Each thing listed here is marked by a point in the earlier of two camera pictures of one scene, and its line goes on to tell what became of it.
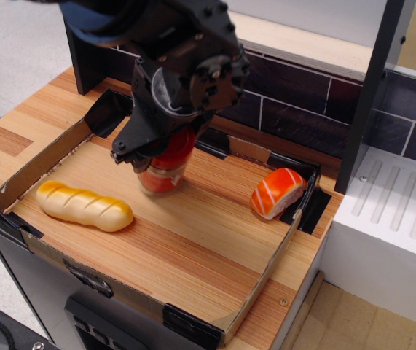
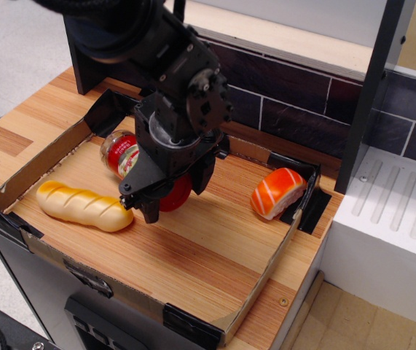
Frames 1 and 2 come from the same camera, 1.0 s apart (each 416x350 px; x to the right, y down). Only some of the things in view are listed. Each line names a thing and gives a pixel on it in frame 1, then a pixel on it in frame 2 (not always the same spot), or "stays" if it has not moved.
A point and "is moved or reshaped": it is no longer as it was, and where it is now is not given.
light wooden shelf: x=267 y=39 stays
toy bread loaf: x=74 y=205 stays
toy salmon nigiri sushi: x=276 y=191 stays
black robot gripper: x=162 y=98 to x=162 y=162
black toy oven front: x=104 y=323 stays
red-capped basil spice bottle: x=166 y=170 is moved or reshaped
